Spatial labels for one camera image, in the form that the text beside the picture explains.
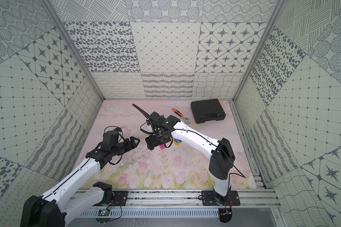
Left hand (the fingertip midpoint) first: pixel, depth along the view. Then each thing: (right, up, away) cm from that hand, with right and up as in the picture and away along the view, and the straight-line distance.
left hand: (138, 143), depth 82 cm
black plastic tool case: (+48, +20, +32) cm, 61 cm away
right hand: (+11, 0, -4) cm, 12 cm away
